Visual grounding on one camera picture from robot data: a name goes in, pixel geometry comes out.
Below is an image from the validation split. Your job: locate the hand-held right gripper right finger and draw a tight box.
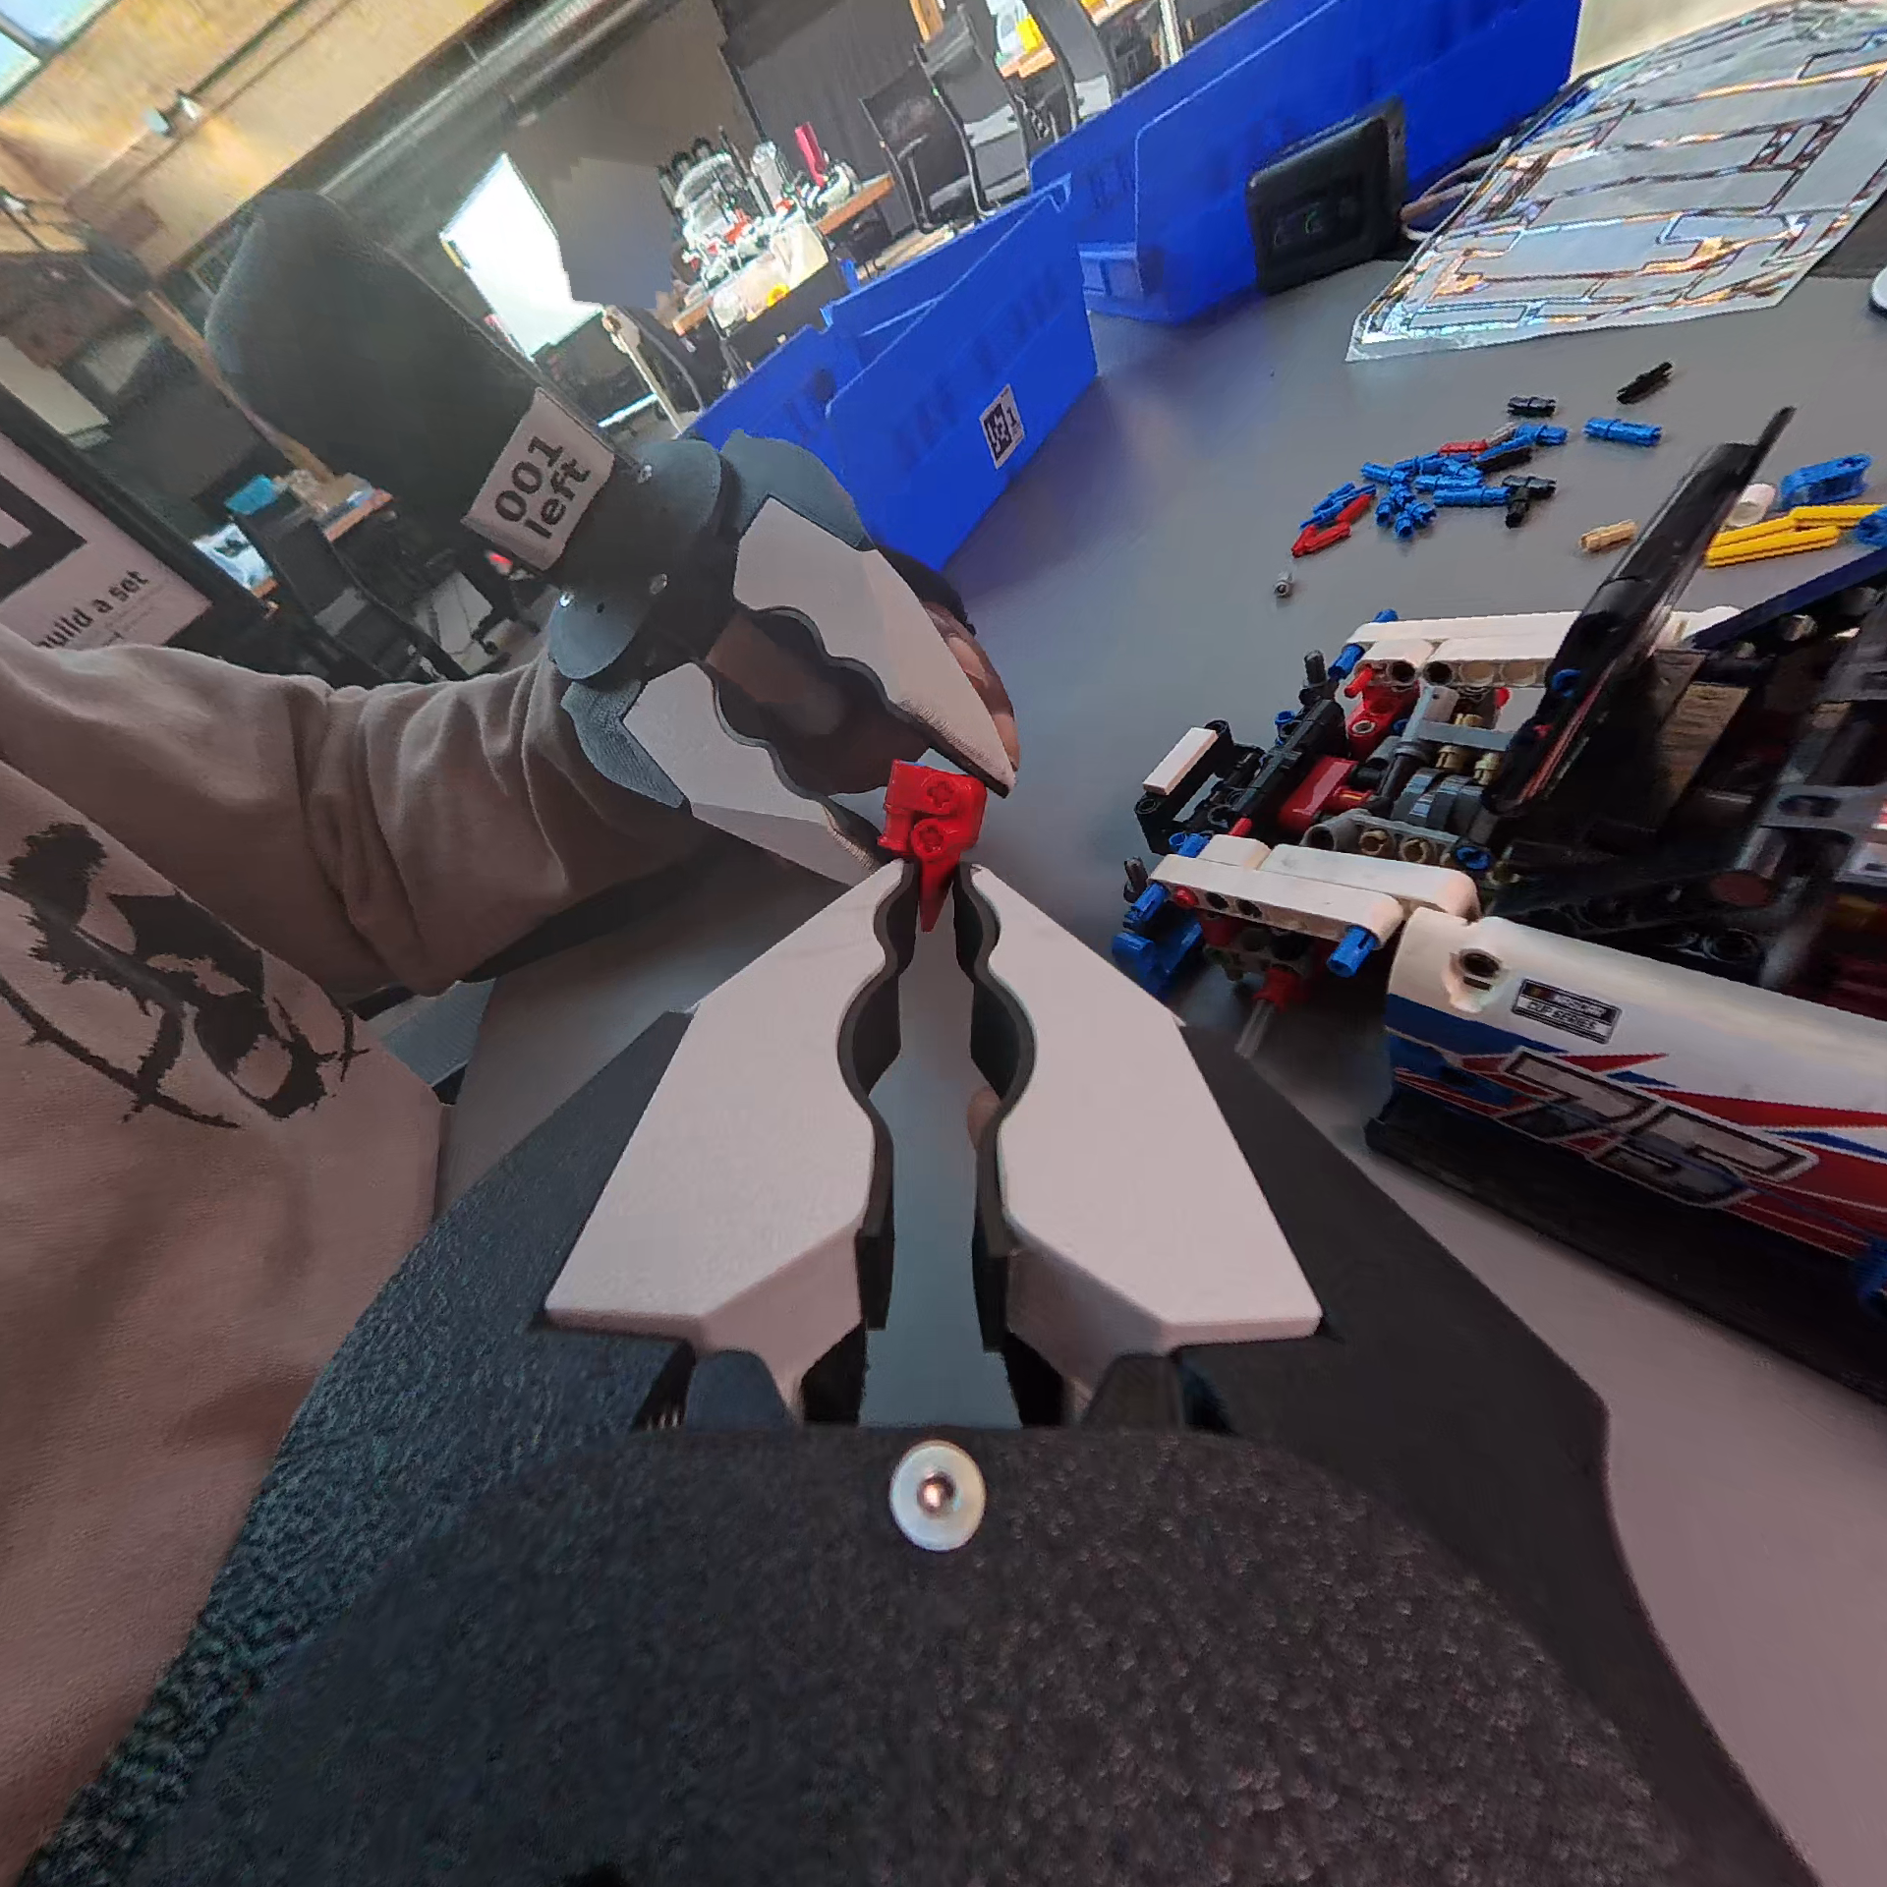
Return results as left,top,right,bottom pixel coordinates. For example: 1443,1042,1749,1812
951,867,1323,1425

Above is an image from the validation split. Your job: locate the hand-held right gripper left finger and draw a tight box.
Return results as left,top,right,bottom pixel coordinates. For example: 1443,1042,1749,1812
541,858,905,1425

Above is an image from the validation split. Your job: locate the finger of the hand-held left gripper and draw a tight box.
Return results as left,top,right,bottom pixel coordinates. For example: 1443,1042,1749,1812
714,494,1021,802
621,678,888,889

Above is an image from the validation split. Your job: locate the red brick connector piece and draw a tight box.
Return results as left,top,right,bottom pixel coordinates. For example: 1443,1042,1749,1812
880,762,987,935

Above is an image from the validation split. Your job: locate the toy brick race car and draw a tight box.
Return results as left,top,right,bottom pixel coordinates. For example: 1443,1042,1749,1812
1116,404,1887,1402

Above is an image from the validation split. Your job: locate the person's left forearm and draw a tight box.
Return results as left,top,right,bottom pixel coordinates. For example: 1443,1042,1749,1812
0,616,888,1005

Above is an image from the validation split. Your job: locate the black desk power box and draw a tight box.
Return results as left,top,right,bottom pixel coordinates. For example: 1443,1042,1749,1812
1245,102,1408,296

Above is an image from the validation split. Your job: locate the person's left hand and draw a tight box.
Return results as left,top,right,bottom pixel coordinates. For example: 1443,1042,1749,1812
933,607,1021,770

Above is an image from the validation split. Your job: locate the whiteboard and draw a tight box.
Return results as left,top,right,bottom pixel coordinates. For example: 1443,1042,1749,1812
442,156,607,356

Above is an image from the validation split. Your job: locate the cluttered workbench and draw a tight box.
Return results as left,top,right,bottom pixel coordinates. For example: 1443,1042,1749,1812
650,132,888,333

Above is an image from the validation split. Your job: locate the black office chair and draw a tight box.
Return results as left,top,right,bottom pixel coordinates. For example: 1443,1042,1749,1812
863,0,1033,222

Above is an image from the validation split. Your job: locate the person's beige sweatshirt torso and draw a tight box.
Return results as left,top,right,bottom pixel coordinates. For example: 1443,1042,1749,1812
0,759,452,1860

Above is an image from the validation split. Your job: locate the framed marker sign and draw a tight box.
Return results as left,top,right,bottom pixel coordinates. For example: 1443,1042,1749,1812
0,385,282,664

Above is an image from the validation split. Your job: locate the pile of blue pins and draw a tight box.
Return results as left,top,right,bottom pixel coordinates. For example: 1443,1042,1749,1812
1289,415,1667,568

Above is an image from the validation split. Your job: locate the foil sticker sheet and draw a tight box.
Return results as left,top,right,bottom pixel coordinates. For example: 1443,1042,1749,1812
1344,0,1887,362

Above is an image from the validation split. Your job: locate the blue white connector piece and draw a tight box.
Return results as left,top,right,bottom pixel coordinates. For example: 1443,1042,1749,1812
1732,453,1874,520

